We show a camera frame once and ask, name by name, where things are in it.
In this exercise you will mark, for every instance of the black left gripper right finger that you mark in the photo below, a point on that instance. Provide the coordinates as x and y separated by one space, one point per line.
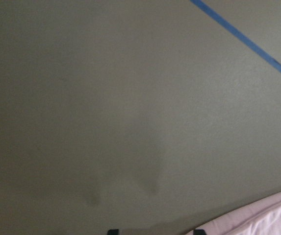
198 232

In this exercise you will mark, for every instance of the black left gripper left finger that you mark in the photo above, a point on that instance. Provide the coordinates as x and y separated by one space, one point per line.
113 232

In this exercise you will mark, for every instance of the pink Snoopy t-shirt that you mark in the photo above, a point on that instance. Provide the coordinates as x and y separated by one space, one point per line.
262 217

